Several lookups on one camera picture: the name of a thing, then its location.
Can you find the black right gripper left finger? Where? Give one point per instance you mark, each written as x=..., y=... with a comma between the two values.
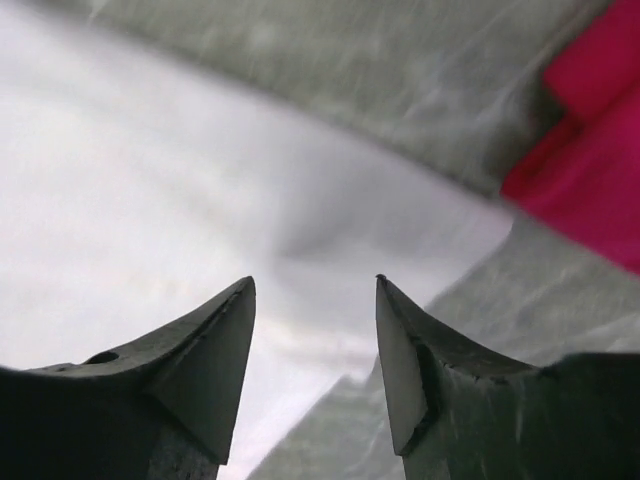
x=163, y=406

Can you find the white t shirt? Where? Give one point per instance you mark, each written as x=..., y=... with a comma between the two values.
x=135, y=187

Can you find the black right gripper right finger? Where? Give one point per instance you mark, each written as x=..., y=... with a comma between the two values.
x=458, y=410

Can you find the folded red t shirt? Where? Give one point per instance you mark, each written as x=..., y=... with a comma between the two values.
x=582, y=178

